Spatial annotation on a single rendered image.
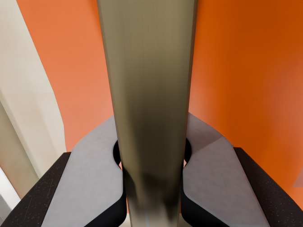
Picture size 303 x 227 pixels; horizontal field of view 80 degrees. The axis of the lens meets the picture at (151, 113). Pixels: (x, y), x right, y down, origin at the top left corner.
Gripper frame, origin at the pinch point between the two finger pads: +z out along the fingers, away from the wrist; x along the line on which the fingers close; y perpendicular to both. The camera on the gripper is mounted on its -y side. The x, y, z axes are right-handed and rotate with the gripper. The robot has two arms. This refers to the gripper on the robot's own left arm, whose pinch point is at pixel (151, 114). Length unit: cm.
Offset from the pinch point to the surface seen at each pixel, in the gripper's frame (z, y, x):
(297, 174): 5.2, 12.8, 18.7
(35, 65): 5.4, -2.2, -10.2
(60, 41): 5.4, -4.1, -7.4
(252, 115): 5.3, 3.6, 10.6
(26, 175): 3.9, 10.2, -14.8
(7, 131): 4.5, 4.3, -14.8
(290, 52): 5.3, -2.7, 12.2
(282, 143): 5.2, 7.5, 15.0
